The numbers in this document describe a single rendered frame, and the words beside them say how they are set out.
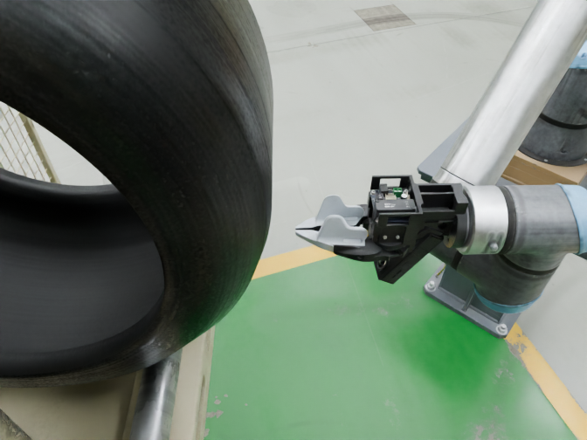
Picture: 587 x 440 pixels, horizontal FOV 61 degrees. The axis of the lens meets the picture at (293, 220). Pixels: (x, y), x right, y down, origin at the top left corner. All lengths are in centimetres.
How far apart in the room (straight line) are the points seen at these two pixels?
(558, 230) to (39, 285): 70
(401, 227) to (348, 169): 169
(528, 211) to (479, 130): 17
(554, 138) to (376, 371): 87
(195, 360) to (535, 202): 49
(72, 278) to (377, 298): 125
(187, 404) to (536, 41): 68
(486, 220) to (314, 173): 168
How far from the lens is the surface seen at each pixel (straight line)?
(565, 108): 138
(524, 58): 80
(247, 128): 39
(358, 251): 64
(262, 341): 172
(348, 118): 263
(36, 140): 142
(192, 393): 70
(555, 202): 69
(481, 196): 66
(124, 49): 33
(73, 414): 80
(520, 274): 74
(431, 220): 65
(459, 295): 186
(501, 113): 78
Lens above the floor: 149
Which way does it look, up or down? 46 degrees down
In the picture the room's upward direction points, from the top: straight up
